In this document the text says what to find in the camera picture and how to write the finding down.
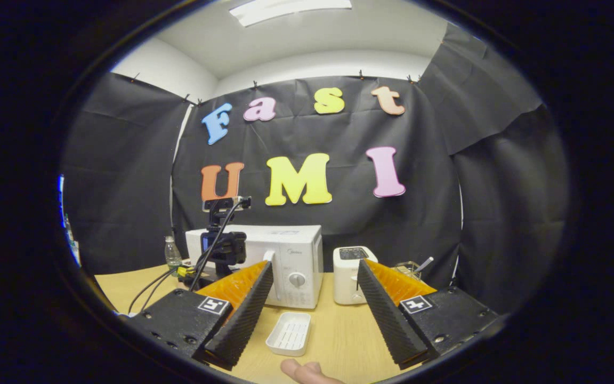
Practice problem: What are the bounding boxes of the long ceiling light panel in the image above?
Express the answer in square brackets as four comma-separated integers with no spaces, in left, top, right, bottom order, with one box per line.
[229,0,353,28]

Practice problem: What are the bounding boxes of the clear glass bottle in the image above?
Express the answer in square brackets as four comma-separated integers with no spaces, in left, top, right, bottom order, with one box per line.
[164,236,183,269]

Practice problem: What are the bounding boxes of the white ribbed dish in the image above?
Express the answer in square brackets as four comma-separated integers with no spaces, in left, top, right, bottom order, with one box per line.
[265,312,312,357]

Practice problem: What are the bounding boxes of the white microwave oven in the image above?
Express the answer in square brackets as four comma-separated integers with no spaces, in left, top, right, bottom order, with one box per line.
[185,225,324,310]

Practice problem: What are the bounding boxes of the black backdrop cloth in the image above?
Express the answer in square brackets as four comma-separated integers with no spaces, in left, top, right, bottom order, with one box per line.
[62,22,569,316]

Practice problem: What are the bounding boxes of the wire utensil basket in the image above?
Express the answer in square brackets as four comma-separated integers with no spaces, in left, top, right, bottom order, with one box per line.
[392,260,426,284]

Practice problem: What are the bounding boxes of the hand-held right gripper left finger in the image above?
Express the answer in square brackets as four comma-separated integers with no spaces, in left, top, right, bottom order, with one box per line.
[125,261,275,371]

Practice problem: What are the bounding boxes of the white toaster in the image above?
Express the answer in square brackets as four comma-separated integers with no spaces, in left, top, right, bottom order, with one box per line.
[333,246,378,306]

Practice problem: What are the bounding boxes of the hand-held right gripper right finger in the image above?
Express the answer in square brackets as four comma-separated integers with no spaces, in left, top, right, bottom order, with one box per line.
[357,259,500,371]

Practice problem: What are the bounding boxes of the black cable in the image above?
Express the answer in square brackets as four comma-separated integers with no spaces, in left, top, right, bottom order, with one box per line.
[140,273,180,313]
[127,268,180,314]

